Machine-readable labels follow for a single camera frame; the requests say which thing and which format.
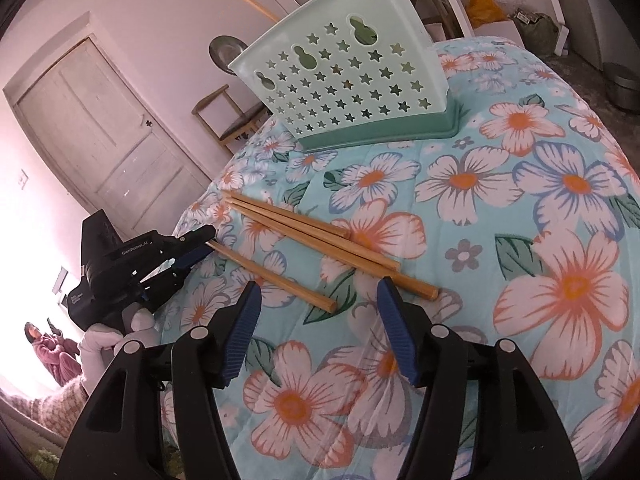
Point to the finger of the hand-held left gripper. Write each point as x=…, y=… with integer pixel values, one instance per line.
x=167, y=285
x=192, y=255

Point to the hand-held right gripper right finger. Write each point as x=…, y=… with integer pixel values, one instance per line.
x=397, y=330

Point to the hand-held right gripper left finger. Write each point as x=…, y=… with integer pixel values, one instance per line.
x=242, y=330

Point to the wooden chopstick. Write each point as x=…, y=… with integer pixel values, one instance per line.
x=285, y=215
x=310, y=235
x=257, y=6
x=280, y=280
x=415, y=285

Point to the green star-cutout utensil holder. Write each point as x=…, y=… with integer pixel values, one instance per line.
x=380, y=135

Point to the person's left forearm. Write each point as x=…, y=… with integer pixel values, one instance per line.
x=70, y=405

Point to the person's left hand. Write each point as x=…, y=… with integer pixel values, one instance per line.
x=97, y=347

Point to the floral blue blanket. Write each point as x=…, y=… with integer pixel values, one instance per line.
x=475, y=220

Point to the white panel door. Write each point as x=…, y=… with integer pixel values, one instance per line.
x=100, y=125

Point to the wooden chair with dark seat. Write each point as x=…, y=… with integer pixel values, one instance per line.
x=245, y=117

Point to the white cardboard box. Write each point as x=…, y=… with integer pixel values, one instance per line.
x=500, y=30

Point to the green sack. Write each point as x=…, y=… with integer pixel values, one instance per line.
x=542, y=35

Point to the white desk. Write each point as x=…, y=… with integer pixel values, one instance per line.
x=455, y=5

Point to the grey rice cooker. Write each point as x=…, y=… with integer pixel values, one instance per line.
x=622, y=85

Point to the yellow plastic bag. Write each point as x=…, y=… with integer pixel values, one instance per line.
x=482, y=7

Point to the white board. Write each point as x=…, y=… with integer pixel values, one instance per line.
x=560, y=30

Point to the wall light switch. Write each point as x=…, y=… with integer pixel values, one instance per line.
x=23, y=180

